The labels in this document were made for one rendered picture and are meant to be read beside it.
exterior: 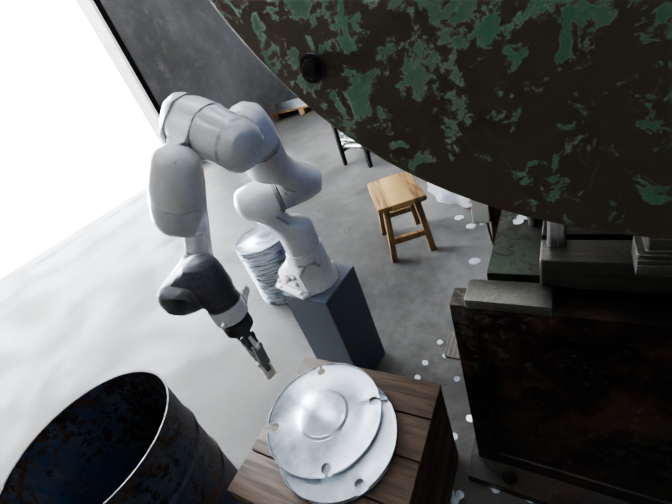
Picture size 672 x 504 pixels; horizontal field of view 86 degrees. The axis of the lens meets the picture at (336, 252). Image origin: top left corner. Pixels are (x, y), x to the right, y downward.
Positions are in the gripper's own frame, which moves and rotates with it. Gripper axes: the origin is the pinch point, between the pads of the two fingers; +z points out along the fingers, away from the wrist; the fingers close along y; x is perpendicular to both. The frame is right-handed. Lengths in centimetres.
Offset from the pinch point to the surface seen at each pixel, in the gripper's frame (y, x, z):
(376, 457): 38.5, 2.3, 4.4
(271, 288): -73, 35, 29
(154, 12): -476, 203, -147
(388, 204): -35, 94, 7
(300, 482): 28.8, -11.9, 4.4
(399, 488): 45.5, 0.9, 5.5
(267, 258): -69, 40, 11
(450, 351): 26, 46, 24
